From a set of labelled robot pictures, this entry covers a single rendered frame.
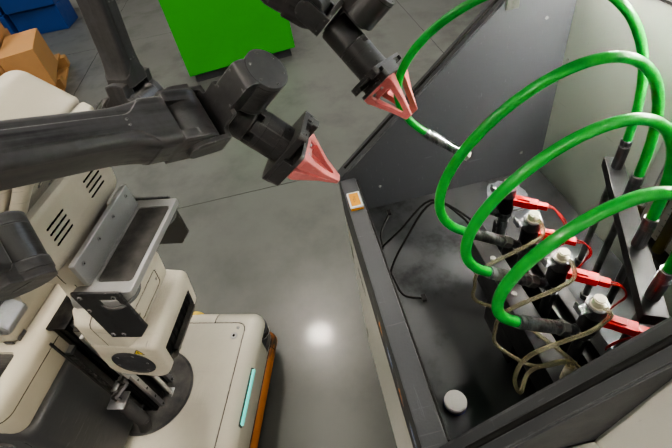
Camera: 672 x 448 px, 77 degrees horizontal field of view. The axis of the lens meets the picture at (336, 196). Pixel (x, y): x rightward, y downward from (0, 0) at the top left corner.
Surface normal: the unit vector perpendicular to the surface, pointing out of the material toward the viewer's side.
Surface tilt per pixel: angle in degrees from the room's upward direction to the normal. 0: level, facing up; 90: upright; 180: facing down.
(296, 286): 0
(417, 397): 0
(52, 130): 50
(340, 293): 0
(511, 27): 90
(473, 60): 90
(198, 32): 90
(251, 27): 90
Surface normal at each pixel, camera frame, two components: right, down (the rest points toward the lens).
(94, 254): 0.99, -0.05
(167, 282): 0.00, -0.72
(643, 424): -0.98, 0.05
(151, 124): 0.66, -0.46
